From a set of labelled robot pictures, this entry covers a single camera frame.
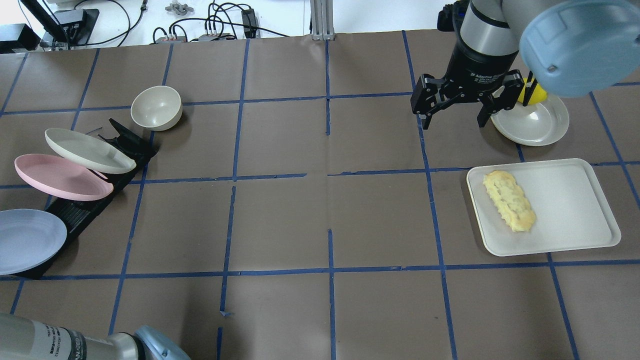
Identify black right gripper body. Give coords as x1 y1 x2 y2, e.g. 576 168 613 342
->
411 47 524 116

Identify light blue plate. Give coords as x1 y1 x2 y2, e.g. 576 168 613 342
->
0 208 67 276

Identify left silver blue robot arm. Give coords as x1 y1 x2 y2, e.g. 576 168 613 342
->
0 313 190 360

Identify yellow bread loaf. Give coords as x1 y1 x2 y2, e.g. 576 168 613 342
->
482 170 537 233

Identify beige plate in rack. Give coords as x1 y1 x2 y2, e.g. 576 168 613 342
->
45 128 137 174

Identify pink plate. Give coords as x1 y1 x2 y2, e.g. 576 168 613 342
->
14 153 114 202

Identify beige shallow dish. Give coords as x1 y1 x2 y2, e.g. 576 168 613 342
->
490 95 570 147

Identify yellow lemon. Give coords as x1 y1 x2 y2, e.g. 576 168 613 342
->
517 78 548 106

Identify white rectangular tray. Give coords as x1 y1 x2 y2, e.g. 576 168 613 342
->
466 158 622 256

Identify black power adapter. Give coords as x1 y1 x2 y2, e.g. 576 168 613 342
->
241 8 259 38

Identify beige bowl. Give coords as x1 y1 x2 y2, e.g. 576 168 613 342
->
130 85 183 132

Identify metal clamp parts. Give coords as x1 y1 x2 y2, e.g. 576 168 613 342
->
165 0 194 16

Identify black dish rack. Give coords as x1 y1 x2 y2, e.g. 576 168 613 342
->
1 118 156 280

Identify aluminium frame post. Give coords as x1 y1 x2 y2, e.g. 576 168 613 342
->
310 0 336 41

